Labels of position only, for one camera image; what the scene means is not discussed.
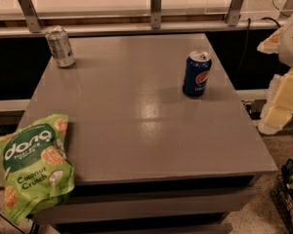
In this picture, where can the blue pepsi can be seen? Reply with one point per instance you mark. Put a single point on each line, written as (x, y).
(196, 76)

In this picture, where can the silver green soda can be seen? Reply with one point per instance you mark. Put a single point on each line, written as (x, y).
(59, 45)

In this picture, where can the grey drawer cabinet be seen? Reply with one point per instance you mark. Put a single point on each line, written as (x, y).
(196, 205)

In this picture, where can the green rice chips bag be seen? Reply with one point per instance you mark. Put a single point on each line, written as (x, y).
(36, 174)

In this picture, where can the black wire basket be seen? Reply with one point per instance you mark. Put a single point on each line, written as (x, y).
(283, 202)

